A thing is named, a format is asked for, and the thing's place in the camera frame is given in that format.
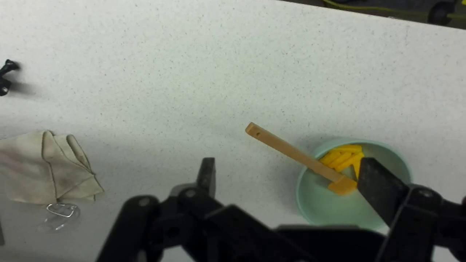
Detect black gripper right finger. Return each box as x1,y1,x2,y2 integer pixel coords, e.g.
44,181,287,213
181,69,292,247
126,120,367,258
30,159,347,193
357,158,466,262

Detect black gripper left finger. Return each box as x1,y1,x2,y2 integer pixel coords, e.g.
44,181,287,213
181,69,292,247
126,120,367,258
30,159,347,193
97,158,235,262

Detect yellow spatula with wooden handle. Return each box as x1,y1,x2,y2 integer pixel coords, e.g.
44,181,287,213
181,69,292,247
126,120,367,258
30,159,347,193
245,121,362,197

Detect mint green bowl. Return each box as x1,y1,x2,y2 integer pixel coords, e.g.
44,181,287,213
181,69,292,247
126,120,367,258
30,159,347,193
296,139,414,232

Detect yellow food pieces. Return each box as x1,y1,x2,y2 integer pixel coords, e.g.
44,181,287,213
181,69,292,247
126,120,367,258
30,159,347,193
319,145,366,178

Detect beige crumpled cloth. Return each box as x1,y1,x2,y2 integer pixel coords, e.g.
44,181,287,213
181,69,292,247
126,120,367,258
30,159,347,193
0,129,107,206

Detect bent metal wire clip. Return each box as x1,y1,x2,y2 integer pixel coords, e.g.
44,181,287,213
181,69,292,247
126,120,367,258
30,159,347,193
43,202,82,232

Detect black cable plug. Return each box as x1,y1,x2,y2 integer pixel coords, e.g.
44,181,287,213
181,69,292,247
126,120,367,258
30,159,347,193
0,59,24,98

